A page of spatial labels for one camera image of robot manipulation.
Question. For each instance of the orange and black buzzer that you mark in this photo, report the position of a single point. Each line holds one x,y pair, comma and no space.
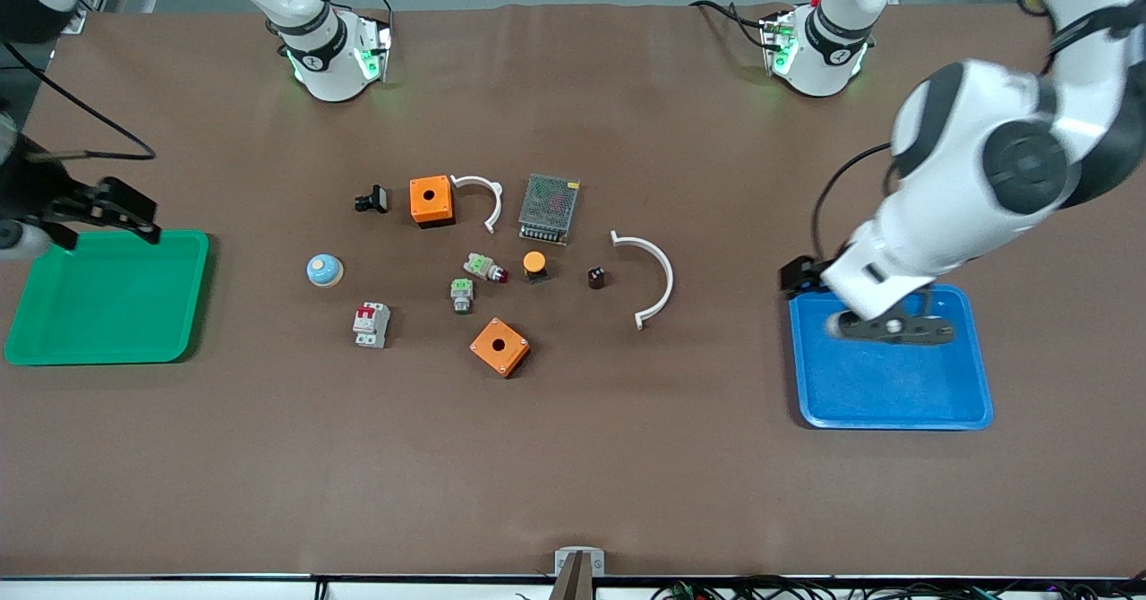
534,264

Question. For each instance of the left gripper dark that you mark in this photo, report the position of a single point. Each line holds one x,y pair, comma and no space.
799,275

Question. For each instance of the green-headed push button switch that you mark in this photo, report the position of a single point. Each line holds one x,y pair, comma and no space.
461,295

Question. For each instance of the dark brown cylindrical capacitor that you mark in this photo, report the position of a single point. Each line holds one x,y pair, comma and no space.
596,278

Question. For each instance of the large white curved clamp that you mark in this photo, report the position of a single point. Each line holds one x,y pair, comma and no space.
668,279

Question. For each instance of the green plastic tray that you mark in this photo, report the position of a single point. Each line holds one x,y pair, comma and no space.
107,304

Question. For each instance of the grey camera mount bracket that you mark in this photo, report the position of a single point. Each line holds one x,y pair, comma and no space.
577,569

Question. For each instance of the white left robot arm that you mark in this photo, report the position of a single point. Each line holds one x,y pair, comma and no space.
985,161

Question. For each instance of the metal mesh power supply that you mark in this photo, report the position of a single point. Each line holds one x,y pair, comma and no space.
548,209

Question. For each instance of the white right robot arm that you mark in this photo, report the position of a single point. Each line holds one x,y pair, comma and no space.
331,54

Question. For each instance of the blue plastic tray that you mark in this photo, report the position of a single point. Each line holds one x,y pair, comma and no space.
895,385

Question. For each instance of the red-headed push button switch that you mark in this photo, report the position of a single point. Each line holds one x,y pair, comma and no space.
483,267

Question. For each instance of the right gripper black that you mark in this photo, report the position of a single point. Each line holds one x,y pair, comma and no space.
38,190

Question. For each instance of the blue white dome button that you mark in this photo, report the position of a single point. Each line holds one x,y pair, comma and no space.
324,270

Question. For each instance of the black square push button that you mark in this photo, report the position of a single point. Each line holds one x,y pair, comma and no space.
373,199

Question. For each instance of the orange box with hole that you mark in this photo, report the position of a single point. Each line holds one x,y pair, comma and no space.
431,204
500,347

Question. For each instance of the white red circuit breaker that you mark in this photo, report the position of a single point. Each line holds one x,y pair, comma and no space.
372,324

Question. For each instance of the small white curved clamp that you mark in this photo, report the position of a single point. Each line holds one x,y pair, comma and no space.
497,204

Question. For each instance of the brown table cover sheet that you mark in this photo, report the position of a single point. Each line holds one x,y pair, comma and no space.
716,492

